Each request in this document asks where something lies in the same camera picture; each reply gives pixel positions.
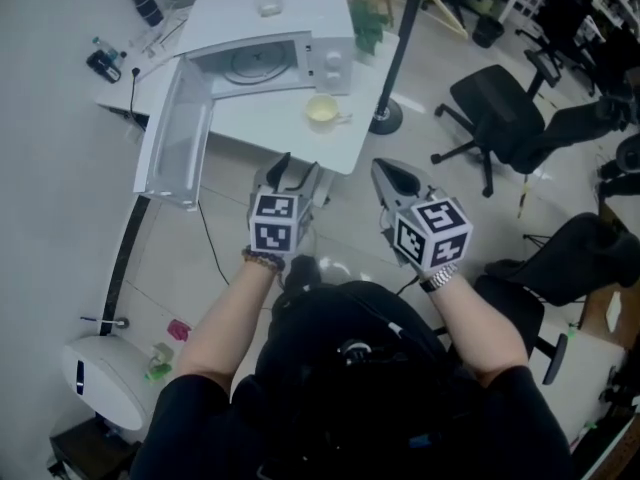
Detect white microwave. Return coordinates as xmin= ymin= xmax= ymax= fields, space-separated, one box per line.
xmin=132 ymin=0 xmax=357 ymax=213

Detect green potted plant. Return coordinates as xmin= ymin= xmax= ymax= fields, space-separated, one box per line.
xmin=349 ymin=0 xmax=391 ymax=65

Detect brown bead bracelet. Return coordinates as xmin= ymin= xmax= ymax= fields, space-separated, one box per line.
xmin=241 ymin=246 xmax=286 ymax=273

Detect black waste bin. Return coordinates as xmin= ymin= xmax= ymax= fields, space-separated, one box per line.
xmin=472 ymin=15 xmax=506 ymax=49

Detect tangle of white cables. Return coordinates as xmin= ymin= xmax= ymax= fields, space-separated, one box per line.
xmin=129 ymin=7 xmax=189 ymax=59

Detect white and green object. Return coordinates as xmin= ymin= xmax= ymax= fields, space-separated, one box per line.
xmin=145 ymin=342 xmax=175 ymax=383

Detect white power strip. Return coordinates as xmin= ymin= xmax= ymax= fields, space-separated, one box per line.
xmin=133 ymin=50 xmax=179 ymax=80

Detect black floor box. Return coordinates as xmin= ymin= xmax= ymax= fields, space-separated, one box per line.
xmin=49 ymin=417 xmax=144 ymax=480

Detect white round air purifier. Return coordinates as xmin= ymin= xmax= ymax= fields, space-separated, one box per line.
xmin=62 ymin=335 xmax=151 ymax=432

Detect person's left forearm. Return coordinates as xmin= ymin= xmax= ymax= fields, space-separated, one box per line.
xmin=174 ymin=260 xmax=281 ymax=394

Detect silver wristwatch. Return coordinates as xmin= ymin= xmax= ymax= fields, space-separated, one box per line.
xmin=419 ymin=262 xmax=460 ymax=293

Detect black tripod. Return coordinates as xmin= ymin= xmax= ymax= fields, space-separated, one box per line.
xmin=522 ymin=232 xmax=557 ymax=250

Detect black flask with label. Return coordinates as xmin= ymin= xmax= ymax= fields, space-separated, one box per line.
xmin=85 ymin=50 xmax=123 ymax=84

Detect tall black bottle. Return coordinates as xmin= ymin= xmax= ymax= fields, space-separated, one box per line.
xmin=130 ymin=0 xmax=165 ymax=28

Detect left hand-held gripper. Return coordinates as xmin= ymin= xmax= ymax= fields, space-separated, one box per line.
xmin=248 ymin=151 xmax=324 ymax=256

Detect black power cable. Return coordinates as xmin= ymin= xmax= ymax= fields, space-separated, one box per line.
xmin=127 ymin=66 xmax=231 ymax=285

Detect black coat rack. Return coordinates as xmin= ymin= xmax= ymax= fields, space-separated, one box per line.
xmin=368 ymin=0 xmax=434 ymax=137

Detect brown wooden table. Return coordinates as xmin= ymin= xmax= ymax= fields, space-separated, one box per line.
xmin=579 ymin=202 xmax=640 ymax=349

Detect clear plastic water bottle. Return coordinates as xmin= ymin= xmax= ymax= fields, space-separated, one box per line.
xmin=92 ymin=36 xmax=121 ymax=64

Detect person's black clothing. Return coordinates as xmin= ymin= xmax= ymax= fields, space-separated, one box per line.
xmin=129 ymin=255 xmax=574 ymax=480

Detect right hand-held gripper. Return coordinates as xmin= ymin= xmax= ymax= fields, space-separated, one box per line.
xmin=371 ymin=157 xmax=474 ymax=272

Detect person's right forearm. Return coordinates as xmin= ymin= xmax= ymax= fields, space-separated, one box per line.
xmin=427 ymin=272 xmax=531 ymax=387

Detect black office chair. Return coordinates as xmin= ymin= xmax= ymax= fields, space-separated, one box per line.
xmin=430 ymin=47 xmax=634 ymax=199
xmin=472 ymin=211 xmax=640 ymax=387
xmin=514 ymin=15 xmax=609 ymax=97

